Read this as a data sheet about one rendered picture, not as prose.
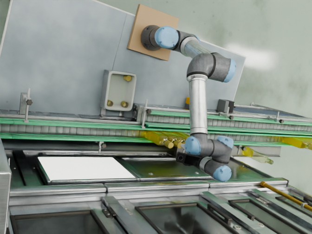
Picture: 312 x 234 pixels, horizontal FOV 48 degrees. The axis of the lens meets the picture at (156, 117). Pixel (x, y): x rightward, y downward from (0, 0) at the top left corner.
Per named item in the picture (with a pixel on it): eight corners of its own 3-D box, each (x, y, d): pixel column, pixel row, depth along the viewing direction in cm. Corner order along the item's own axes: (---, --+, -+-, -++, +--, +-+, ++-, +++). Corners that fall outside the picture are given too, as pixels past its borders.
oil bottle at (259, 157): (241, 153, 255) (267, 166, 232) (243, 146, 254) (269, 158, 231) (246, 154, 257) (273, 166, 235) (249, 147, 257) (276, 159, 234)
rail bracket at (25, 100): (16, 114, 186) (22, 124, 167) (19, 82, 183) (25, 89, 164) (25, 114, 189) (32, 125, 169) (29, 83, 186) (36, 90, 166)
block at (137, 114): (130, 119, 215) (135, 121, 209) (133, 104, 213) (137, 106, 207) (135, 119, 216) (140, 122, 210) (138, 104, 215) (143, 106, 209)
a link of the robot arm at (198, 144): (192, 43, 157) (195, 152, 143) (213, 48, 162) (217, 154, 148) (179, 54, 167) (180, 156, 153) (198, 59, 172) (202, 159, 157)
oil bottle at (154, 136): (143, 136, 214) (159, 146, 195) (144, 127, 213) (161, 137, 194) (151, 136, 216) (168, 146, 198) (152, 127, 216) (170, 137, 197)
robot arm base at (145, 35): (141, 23, 208) (148, 22, 199) (164, 26, 214) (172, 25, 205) (139, 49, 210) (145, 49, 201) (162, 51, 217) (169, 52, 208)
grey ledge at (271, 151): (168, 151, 236) (177, 157, 227) (170, 139, 235) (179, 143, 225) (270, 152, 282) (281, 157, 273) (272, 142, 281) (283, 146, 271)
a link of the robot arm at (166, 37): (151, 24, 200) (161, 22, 188) (172, 30, 206) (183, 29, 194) (147, 45, 201) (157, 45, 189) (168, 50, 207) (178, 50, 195)
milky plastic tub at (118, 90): (99, 106, 210) (104, 109, 203) (104, 68, 206) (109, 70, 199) (126, 108, 218) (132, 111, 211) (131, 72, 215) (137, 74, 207)
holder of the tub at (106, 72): (98, 115, 211) (102, 118, 205) (104, 69, 207) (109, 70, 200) (124, 116, 220) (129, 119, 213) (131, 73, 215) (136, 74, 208)
